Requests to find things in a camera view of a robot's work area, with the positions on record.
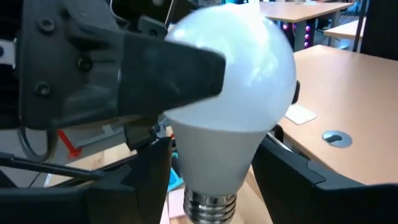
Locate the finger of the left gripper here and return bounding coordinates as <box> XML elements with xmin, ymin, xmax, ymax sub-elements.
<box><xmin>291</xmin><ymin>80</ymin><xmax>301</xmax><ymax>105</ymax></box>
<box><xmin>17</xmin><ymin>0</ymin><xmax>227</xmax><ymax>130</ymax></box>

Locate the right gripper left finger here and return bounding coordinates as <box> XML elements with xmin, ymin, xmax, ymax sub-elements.
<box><xmin>0</xmin><ymin>136</ymin><xmax>173</xmax><ymax>224</ymax></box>

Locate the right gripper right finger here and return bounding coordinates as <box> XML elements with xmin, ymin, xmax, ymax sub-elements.
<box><xmin>251</xmin><ymin>138</ymin><xmax>398</xmax><ymax>224</ymax></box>

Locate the white LED lightbulb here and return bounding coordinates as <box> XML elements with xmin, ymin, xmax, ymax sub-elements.
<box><xmin>164</xmin><ymin>2</ymin><xmax>298</xmax><ymax>224</ymax></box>

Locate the white rectangular desk plate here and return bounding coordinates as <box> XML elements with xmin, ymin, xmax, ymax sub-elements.
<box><xmin>284</xmin><ymin>104</ymin><xmax>317</xmax><ymax>126</ymax></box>

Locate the large beige desk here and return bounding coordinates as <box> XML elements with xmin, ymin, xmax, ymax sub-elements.
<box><xmin>277</xmin><ymin>45</ymin><xmax>398</xmax><ymax>186</ymax></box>

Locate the device with pink lights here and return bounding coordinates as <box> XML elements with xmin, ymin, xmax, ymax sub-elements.
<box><xmin>281</xmin><ymin>21</ymin><xmax>312</xmax><ymax>49</ymax></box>

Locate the pink sponge pad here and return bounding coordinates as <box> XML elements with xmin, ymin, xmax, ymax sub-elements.
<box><xmin>160</xmin><ymin>202</ymin><xmax>170</xmax><ymax>224</ymax></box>

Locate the small beige desk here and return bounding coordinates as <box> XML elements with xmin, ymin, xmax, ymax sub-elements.
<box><xmin>259</xmin><ymin>1</ymin><xmax>354</xmax><ymax>24</ymax></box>
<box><xmin>323</xmin><ymin>17</ymin><xmax>368</xmax><ymax>41</ymax></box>

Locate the pink sticky note pad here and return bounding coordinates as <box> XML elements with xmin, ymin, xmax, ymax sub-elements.
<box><xmin>167</xmin><ymin>188</ymin><xmax>187</xmax><ymax>218</ymax></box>

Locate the teal plastic tray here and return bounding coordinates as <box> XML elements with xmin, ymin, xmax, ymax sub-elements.
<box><xmin>167</xmin><ymin>152</ymin><xmax>184</xmax><ymax>192</ymax></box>

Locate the black partition panel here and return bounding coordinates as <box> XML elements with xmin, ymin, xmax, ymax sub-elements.
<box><xmin>360</xmin><ymin>0</ymin><xmax>398</xmax><ymax>62</ymax></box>

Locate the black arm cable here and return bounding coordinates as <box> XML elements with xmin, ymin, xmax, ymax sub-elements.
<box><xmin>17</xmin><ymin>126</ymin><xmax>60</xmax><ymax>163</ymax></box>

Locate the black aluminium table frame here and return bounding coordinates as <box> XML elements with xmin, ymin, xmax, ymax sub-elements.
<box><xmin>0</xmin><ymin>151</ymin><xmax>139</xmax><ymax>189</ymax></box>

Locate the silver desk cable grommet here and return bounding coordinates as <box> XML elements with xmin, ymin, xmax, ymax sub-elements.
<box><xmin>322</xmin><ymin>129</ymin><xmax>353</xmax><ymax>149</ymax></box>

